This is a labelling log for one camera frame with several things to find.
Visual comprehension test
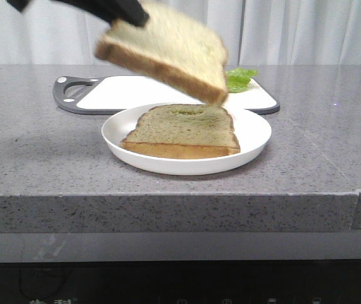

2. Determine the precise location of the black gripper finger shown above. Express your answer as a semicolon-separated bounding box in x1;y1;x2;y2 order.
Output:
6;0;151;28

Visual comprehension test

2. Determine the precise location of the toasted bread slice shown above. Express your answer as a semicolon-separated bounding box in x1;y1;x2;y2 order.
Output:
94;1;229;105
120;104;241;160

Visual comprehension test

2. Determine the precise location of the green lettuce leaf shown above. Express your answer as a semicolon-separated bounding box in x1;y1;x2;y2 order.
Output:
225;68;258;94

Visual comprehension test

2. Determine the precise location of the white cutting board dark rim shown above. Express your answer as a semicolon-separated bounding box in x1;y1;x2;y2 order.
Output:
53;75;280;115

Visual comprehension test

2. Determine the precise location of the white curtain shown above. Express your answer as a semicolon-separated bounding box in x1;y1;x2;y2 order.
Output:
0;1;361;65

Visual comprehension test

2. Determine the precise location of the white round plate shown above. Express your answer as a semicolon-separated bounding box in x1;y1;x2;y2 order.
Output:
101;104;272;175

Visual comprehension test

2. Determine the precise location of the black appliance panel below counter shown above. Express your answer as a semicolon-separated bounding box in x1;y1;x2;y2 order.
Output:
0;260;361;303

